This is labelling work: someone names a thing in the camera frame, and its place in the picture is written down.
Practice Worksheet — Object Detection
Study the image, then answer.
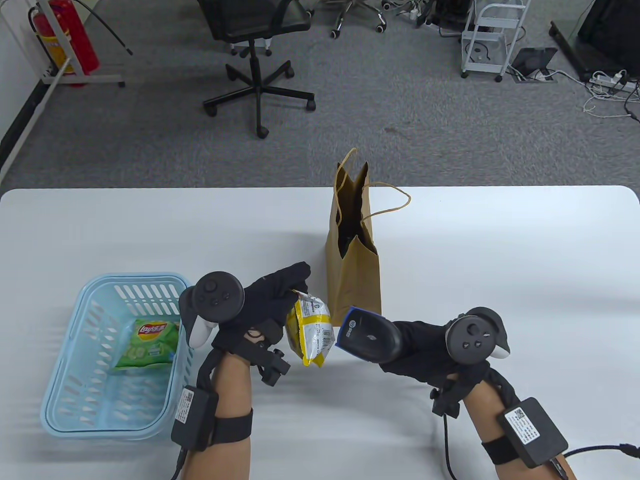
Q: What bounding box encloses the person's left hand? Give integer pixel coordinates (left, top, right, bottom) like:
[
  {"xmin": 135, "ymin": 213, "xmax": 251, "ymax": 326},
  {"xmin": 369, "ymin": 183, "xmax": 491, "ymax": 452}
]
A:
[{"xmin": 211, "ymin": 261, "xmax": 312, "ymax": 358}]

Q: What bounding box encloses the person's right hand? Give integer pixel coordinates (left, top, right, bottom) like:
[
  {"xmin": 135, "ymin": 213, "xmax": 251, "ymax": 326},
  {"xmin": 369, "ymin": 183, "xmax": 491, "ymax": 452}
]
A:
[{"xmin": 378, "ymin": 314, "xmax": 493, "ymax": 391}]

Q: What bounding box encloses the yellow bag of chips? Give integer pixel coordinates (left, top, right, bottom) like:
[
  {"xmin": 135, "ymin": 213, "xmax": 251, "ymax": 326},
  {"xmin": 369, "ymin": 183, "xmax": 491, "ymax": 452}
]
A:
[{"xmin": 285, "ymin": 290, "xmax": 335, "ymax": 368}]

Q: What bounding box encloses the black blue barcode scanner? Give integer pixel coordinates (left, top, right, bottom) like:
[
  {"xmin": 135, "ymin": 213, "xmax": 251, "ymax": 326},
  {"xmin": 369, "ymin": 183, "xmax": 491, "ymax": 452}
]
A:
[{"xmin": 334, "ymin": 306, "xmax": 404, "ymax": 363}]

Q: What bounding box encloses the brown paper bag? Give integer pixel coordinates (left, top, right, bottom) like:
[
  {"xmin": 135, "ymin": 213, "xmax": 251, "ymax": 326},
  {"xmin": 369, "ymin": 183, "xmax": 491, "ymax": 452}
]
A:
[{"xmin": 325, "ymin": 147, "xmax": 412, "ymax": 327}]

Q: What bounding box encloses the green bag of chips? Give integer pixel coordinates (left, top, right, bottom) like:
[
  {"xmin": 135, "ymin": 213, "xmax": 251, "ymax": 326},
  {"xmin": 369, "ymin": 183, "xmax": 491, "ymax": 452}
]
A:
[{"xmin": 111, "ymin": 319, "xmax": 181, "ymax": 372}]

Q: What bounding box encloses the person's right forearm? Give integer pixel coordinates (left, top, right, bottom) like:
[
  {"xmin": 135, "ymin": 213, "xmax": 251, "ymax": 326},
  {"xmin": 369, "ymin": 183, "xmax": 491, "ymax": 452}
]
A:
[{"xmin": 462, "ymin": 377, "xmax": 576, "ymax": 480}]

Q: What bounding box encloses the black white tracking controller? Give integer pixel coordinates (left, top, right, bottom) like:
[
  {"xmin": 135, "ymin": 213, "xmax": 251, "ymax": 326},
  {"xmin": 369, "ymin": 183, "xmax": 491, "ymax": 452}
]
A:
[
  {"xmin": 178, "ymin": 271, "xmax": 245, "ymax": 348},
  {"xmin": 445, "ymin": 306, "xmax": 512, "ymax": 363}
]

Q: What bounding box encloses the black sensor box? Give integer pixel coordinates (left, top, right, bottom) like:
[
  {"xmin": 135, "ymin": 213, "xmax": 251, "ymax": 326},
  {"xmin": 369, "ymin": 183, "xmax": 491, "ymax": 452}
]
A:
[
  {"xmin": 503, "ymin": 397, "xmax": 569, "ymax": 468},
  {"xmin": 171, "ymin": 385, "xmax": 219, "ymax": 452}
]

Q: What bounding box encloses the light blue plastic basket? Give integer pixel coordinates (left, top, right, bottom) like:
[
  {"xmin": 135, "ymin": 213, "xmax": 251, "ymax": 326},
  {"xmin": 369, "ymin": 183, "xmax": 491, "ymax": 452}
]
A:
[{"xmin": 40, "ymin": 272, "xmax": 201, "ymax": 441}]

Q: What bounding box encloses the black office chair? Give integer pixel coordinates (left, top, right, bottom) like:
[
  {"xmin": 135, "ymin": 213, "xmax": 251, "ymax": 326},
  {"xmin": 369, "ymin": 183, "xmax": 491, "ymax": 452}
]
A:
[{"xmin": 196, "ymin": 0, "xmax": 317, "ymax": 139}]

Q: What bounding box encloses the white whiteboard stand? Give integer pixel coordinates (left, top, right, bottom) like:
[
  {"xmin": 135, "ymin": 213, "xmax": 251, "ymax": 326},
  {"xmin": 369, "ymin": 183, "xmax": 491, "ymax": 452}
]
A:
[{"xmin": 0, "ymin": 0, "xmax": 126, "ymax": 183}]

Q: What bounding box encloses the chrome swivel chair base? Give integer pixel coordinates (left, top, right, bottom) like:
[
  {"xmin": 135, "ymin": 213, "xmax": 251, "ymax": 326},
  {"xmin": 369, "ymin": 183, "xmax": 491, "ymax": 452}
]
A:
[{"xmin": 320, "ymin": 0, "xmax": 388, "ymax": 38}]

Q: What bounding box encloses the red fire extinguisher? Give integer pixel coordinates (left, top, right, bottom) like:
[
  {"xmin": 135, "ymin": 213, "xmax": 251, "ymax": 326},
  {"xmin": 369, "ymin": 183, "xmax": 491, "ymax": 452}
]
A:
[{"xmin": 27, "ymin": 0, "xmax": 133, "ymax": 88}]

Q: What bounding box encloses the white rolling cart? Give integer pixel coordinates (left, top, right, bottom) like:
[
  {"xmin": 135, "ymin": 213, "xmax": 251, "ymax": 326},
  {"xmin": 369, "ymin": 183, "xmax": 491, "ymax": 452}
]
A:
[{"xmin": 460, "ymin": 0, "xmax": 532, "ymax": 83}]

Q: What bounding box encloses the white power strip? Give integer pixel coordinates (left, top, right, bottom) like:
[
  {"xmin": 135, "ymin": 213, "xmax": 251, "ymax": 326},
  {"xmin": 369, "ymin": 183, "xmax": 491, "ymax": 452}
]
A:
[{"xmin": 590, "ymin": 71, "xmax": 640, "ymax": 93}]

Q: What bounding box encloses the black equipment stand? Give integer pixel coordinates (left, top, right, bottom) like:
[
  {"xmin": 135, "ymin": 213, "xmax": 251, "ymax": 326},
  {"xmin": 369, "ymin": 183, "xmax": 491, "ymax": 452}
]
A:
[{"xmin": 549, "ymin": 0, "xmax": 640, "ymax": 83}]

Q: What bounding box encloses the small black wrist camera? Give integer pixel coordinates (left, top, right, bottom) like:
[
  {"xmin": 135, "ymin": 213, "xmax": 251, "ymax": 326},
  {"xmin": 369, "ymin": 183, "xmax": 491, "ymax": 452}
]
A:
[
  {"xmin": 257, "ymin": 348, "xmax": 292, "ymax": 387},
  {"xmin": 431, "ymin": 380, "xmax": 461, "ymax": 418}
]

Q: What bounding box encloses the black scanner cable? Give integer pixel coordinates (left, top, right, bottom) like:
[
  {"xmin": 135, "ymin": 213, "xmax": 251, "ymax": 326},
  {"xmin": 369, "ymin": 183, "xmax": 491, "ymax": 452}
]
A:
[{"xmin": 442, "ymin": 415, "xmax": 458, "ymax": 480}]

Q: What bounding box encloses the black forearm strap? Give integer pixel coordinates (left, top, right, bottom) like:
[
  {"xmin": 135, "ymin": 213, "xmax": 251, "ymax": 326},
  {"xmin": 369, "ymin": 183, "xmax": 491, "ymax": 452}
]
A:
[
  {"xmin": 212, "ymin": 408, "xmax": 253, "ymax": 446},
  {"xmin": 481, "ymin": 436, "xmax": 518, "ymax": 466}
]

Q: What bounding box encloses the white floor cable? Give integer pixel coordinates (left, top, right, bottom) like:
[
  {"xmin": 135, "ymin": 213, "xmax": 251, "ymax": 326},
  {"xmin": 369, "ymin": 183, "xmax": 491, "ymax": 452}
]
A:
[{"xmin": 582, "ymin": 91, "xmax": 640, "ymax": 122}]

